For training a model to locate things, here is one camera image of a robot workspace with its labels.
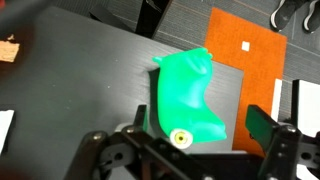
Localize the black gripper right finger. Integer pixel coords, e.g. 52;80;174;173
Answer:
245;104;320;180

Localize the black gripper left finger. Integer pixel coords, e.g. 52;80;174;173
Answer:
64;104;214;180

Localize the green rubber toy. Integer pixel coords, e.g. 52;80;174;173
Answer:
151;47;229;148

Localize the orange floor mat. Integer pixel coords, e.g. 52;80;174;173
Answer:
203;6;289;158

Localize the black shoe white sole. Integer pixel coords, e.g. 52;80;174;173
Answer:
269;0;303;33
302;0;320;35

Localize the small cardboard scrap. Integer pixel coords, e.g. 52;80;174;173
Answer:
0;34;21;64

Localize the black metal post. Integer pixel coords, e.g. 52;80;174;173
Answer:
134;0;175;40

